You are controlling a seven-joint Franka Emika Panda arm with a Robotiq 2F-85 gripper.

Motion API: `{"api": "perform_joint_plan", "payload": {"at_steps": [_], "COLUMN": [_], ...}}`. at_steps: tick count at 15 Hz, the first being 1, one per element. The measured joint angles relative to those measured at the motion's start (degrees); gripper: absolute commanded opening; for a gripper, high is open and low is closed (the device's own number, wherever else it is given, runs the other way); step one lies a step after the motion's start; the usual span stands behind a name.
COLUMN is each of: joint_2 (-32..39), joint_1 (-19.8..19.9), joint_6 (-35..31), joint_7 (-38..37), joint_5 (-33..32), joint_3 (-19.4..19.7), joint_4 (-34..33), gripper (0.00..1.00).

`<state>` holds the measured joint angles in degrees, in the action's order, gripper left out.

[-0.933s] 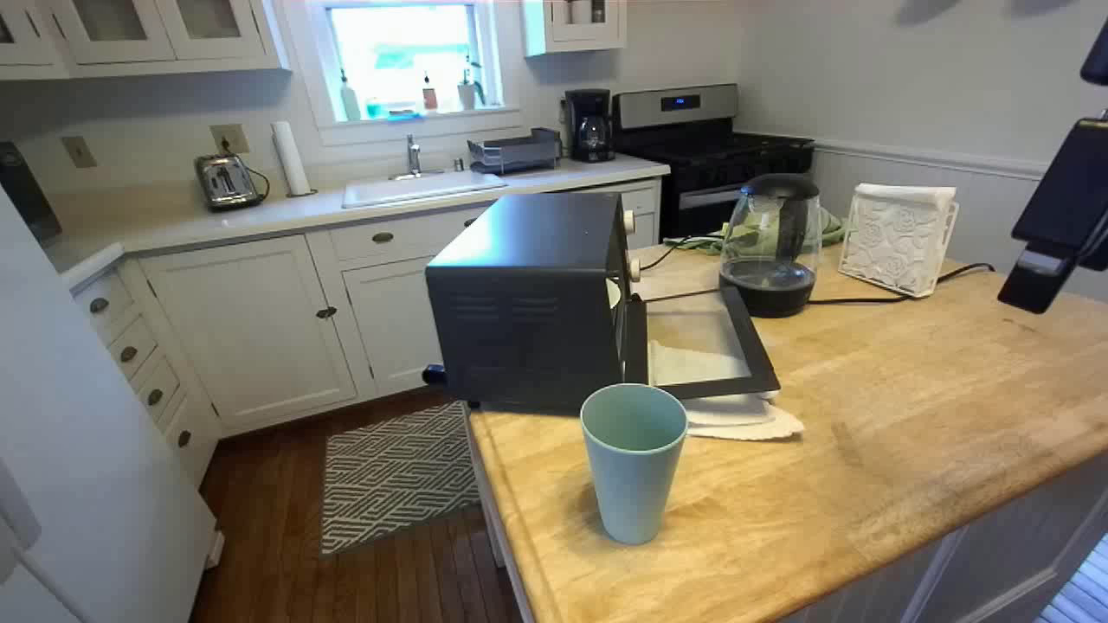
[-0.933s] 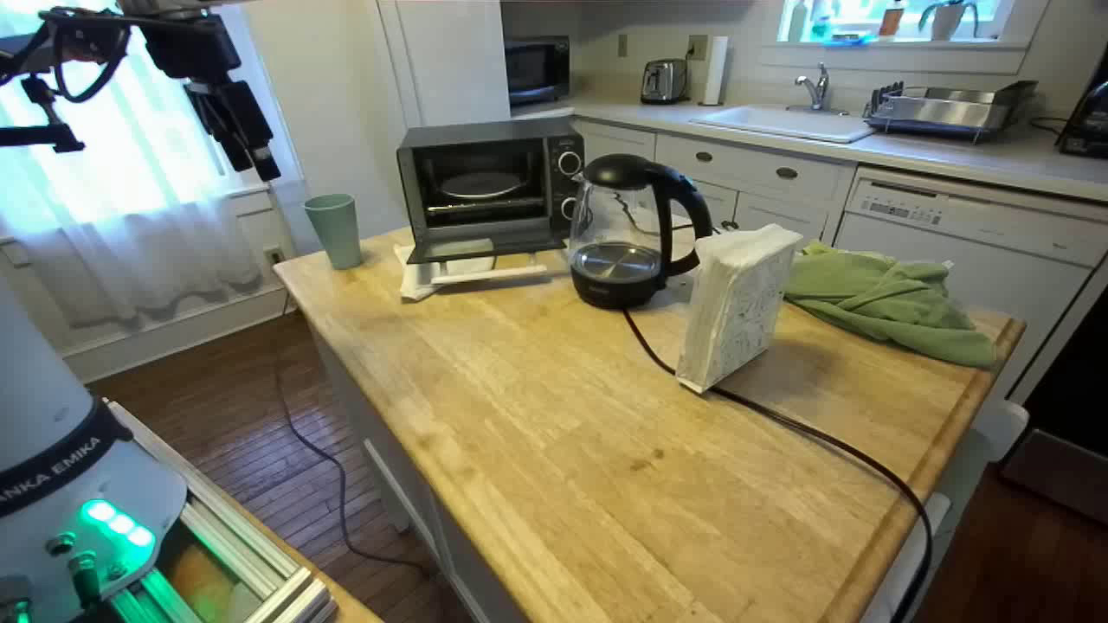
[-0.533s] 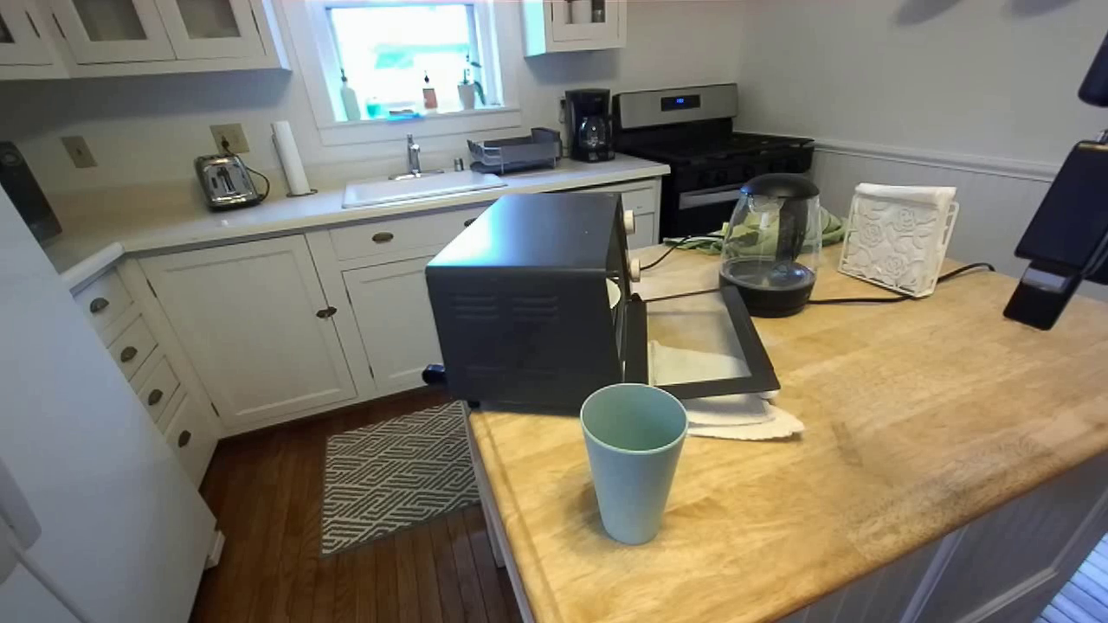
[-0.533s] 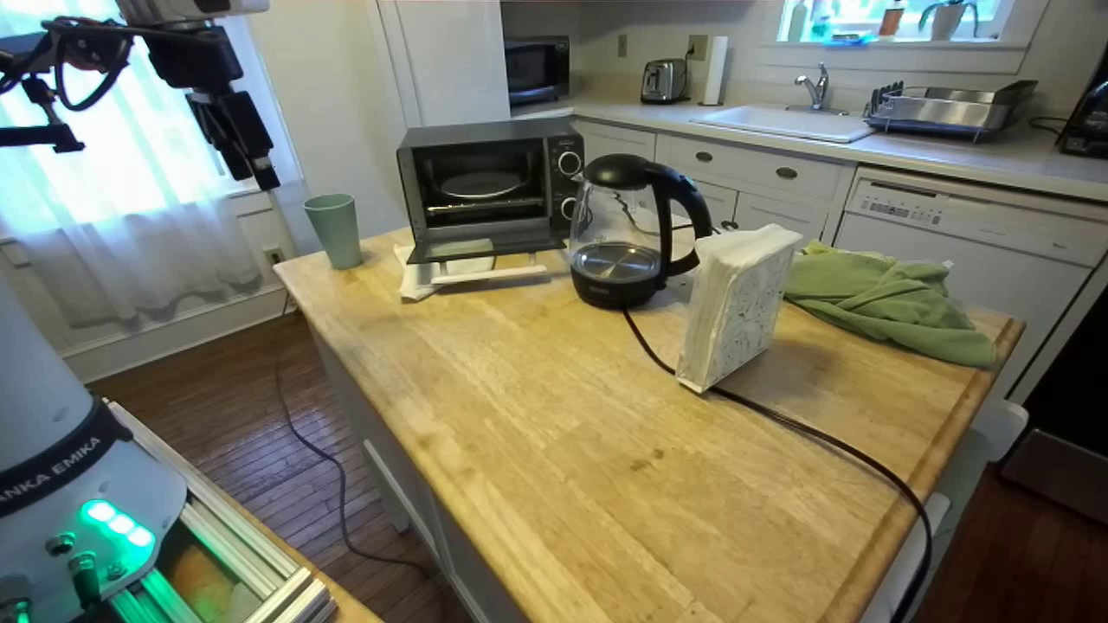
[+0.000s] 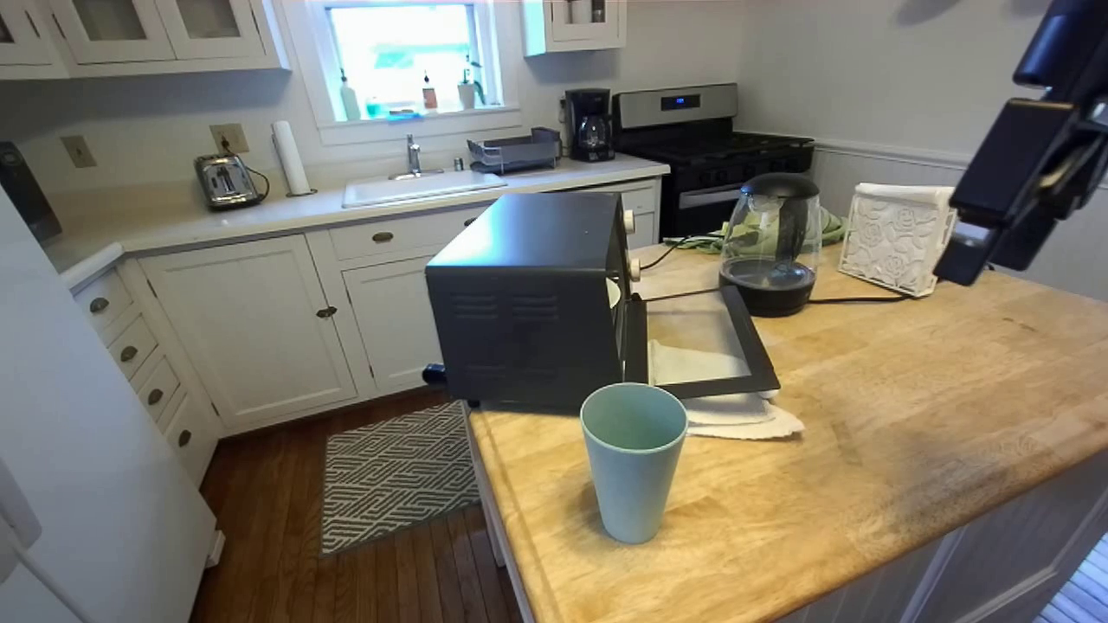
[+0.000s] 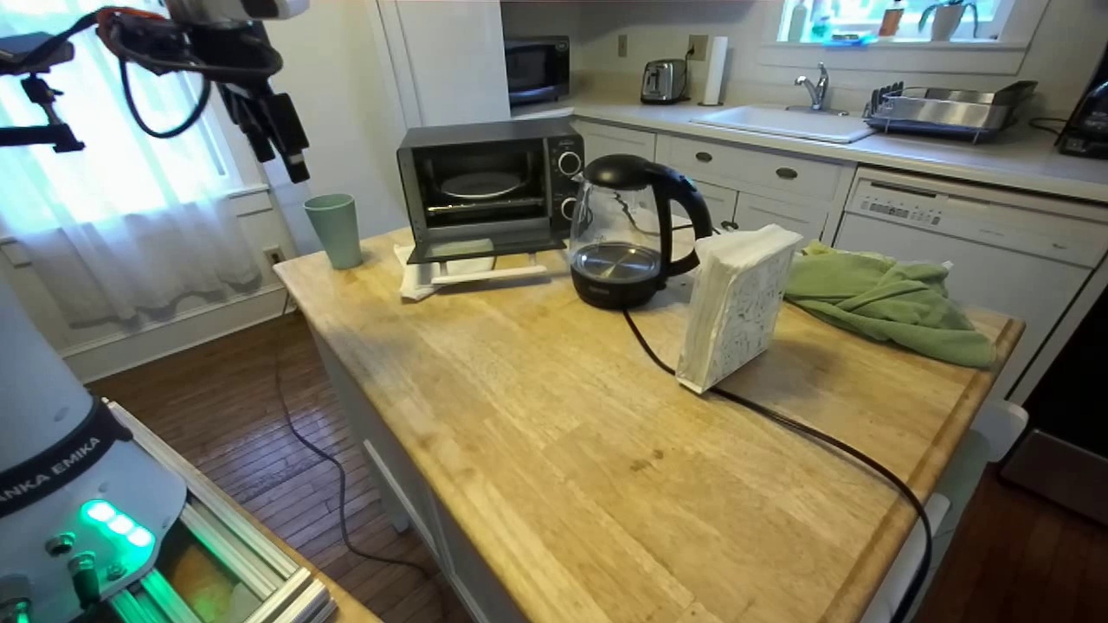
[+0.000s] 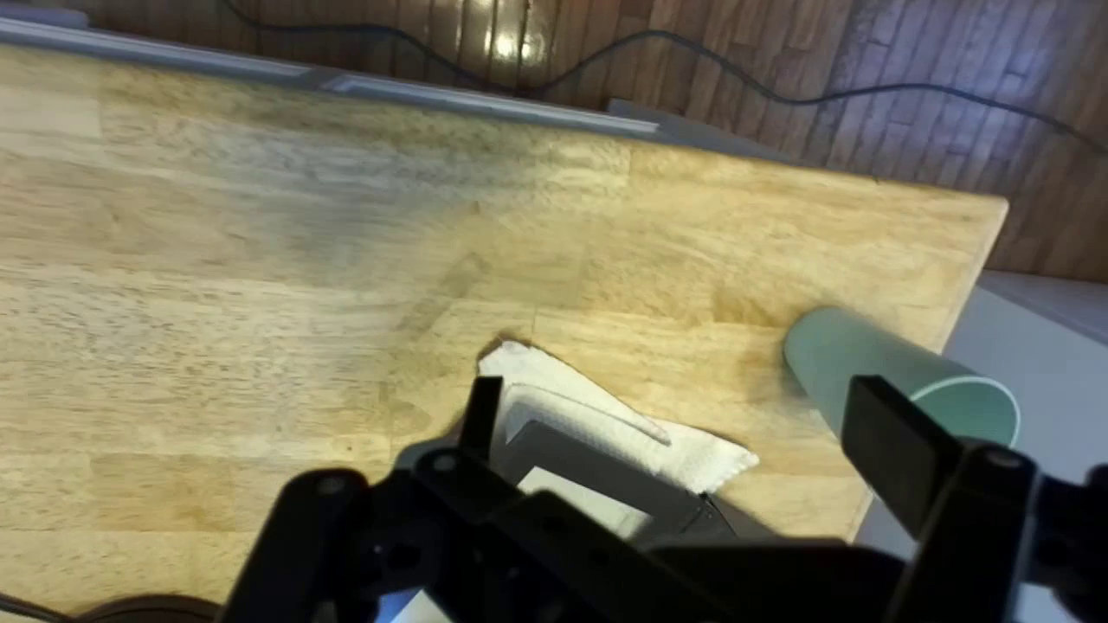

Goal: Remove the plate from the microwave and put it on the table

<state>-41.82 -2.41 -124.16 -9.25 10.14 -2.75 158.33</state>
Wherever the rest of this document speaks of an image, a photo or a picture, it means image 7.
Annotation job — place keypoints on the pale green plastic cup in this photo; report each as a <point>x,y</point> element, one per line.
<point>865,350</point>

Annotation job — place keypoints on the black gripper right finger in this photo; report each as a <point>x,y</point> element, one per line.
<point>906,456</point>

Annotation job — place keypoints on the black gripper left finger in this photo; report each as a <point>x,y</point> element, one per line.
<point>348,542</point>

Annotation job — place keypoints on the white paper towel sheet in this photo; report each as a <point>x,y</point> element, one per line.
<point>600,402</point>

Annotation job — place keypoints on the grey metal rail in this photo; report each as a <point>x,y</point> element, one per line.
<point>348,79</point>

